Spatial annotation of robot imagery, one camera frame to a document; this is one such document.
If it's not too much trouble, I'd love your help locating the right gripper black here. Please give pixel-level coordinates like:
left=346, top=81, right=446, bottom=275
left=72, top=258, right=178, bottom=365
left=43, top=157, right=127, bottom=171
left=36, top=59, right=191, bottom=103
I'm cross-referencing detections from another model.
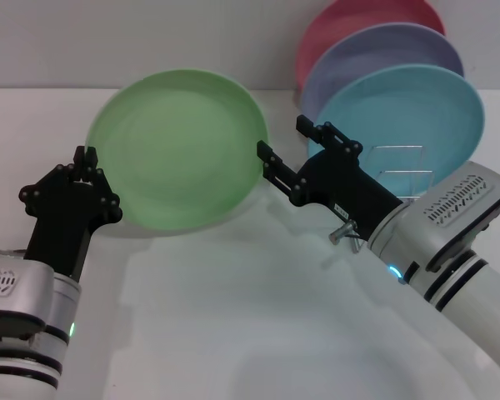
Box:
left=255, top=114, right=403, bottom=243

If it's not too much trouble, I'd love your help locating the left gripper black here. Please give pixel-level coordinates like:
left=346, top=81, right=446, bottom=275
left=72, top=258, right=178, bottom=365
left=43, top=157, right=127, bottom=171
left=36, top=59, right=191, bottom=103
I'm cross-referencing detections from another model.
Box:
left=17, top=145, right=124, bottom=285

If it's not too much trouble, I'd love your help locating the green round plate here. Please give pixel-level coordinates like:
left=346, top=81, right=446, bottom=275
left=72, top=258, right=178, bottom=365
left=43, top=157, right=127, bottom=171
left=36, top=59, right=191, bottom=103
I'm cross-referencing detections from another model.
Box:
left=85, top=68, right=270, bottom=232

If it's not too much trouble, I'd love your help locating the light blue round plate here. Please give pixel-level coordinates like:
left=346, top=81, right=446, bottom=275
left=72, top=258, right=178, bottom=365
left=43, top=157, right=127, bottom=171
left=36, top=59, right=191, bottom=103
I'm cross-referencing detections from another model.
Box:
left=306, top=62, right=486, bottom=199

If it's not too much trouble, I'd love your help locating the purple round plate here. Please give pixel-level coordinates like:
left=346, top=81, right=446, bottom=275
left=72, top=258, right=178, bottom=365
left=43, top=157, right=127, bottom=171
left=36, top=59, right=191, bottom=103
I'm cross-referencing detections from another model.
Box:
left=299, top=22, right=465, bottom=122

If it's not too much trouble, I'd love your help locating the red round plate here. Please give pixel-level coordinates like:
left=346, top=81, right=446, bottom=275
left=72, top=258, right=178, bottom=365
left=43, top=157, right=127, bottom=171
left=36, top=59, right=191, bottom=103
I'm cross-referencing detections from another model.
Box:
left=294, top=0, right=446, bottom=91

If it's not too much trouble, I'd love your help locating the right arm connector cable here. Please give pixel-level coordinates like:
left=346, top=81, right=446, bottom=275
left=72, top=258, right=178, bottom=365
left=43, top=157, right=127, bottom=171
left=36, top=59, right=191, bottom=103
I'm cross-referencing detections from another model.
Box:
left=328, top=219, right=362, bottom=253

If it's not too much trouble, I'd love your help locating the metal wire plate rack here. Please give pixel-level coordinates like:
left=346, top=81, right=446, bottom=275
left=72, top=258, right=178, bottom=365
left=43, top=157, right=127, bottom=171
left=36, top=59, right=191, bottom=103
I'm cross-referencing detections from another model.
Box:
left=349, top=144, right=437, bottom=254

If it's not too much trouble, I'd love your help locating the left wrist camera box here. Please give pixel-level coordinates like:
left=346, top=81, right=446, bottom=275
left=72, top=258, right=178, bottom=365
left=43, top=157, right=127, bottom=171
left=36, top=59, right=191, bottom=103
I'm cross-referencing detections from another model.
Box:
left=0, top=254, right=56, bottom=339

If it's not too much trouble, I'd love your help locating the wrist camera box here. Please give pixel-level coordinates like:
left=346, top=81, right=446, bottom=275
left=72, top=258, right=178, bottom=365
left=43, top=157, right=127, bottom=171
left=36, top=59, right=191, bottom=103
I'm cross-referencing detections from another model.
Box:
left=399, top=160, right=500, bottom=273
left=0, top=254, right=56, bottom=339

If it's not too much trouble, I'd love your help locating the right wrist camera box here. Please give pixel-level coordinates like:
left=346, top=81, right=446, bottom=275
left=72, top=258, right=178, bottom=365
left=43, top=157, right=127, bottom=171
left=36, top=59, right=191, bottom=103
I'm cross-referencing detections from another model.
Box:
left=399, top=160, right=500, bottom=273

